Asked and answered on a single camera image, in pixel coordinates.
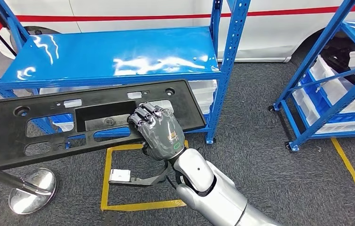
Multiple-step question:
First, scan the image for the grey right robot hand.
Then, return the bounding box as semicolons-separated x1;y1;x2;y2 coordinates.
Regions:
127;102;187;161

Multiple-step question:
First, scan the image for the black plastic panel part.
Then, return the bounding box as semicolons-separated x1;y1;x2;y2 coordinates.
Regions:
0;79;207;176

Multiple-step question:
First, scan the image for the blue steel shelf rack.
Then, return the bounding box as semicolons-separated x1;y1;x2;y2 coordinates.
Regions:
0;0;251;145
268;0;355;153

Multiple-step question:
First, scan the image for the chrome base stanchion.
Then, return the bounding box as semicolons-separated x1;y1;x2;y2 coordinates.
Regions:
0;168;57;215

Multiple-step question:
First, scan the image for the white car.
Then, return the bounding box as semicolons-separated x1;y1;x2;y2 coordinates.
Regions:
0;0;355;63

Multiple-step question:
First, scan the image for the black parts pile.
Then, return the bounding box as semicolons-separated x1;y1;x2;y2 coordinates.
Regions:
319;36;355;89

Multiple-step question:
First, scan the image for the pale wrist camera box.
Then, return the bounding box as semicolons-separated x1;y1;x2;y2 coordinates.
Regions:
109;169;132;184

